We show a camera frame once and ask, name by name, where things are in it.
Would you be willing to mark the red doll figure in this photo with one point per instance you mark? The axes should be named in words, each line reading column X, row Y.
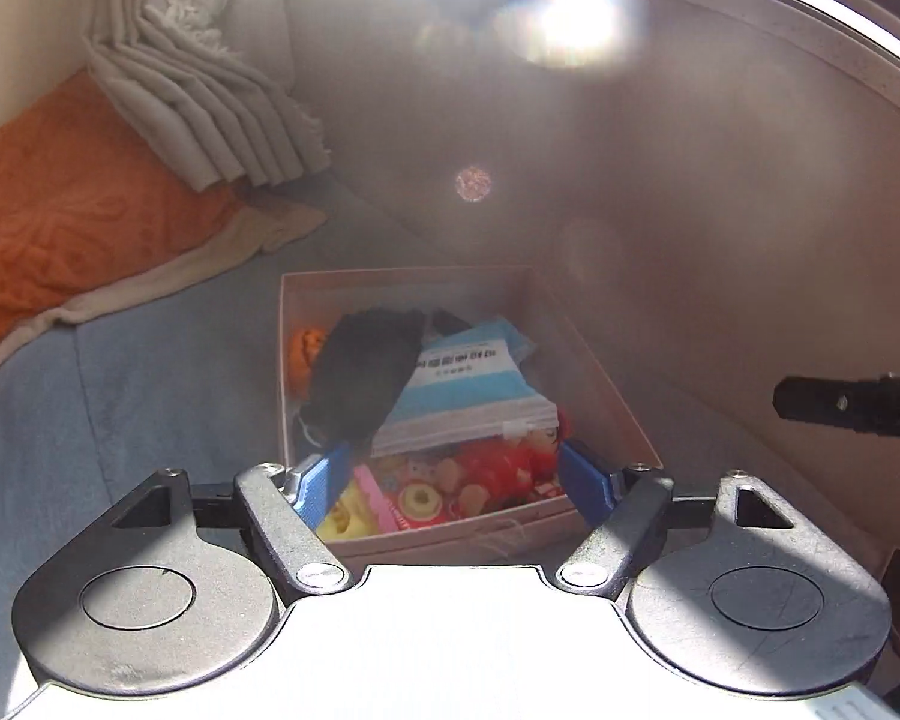
column 495, row 472

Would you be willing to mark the orange textured pillow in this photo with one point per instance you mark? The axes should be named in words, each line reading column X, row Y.
column 67, row 225

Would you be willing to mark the orange pumpkin toy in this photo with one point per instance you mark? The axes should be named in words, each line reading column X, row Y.
column 305, row 356

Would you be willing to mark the pink cardboard box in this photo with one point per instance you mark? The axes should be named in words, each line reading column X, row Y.
column 457, row 540

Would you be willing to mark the black plush toy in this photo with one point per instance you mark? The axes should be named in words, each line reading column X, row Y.
column 360, row 375

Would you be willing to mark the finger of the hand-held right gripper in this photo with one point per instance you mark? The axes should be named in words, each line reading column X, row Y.
column 832, row 399

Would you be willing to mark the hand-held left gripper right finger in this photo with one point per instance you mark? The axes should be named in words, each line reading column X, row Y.
column 585, row 484

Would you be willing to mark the yellow toy with bell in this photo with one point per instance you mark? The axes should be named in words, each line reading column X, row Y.
column 341, row 517

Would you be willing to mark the grey pleated curtain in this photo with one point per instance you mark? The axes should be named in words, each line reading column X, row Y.
column 195, row 90

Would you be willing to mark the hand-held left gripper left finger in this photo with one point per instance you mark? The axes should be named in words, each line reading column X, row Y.
column 322, row 484

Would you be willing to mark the beige towel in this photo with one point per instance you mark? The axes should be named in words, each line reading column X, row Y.
column 120, row 292

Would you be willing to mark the blue tissue packet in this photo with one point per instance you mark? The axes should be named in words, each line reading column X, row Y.
column 465, row 390

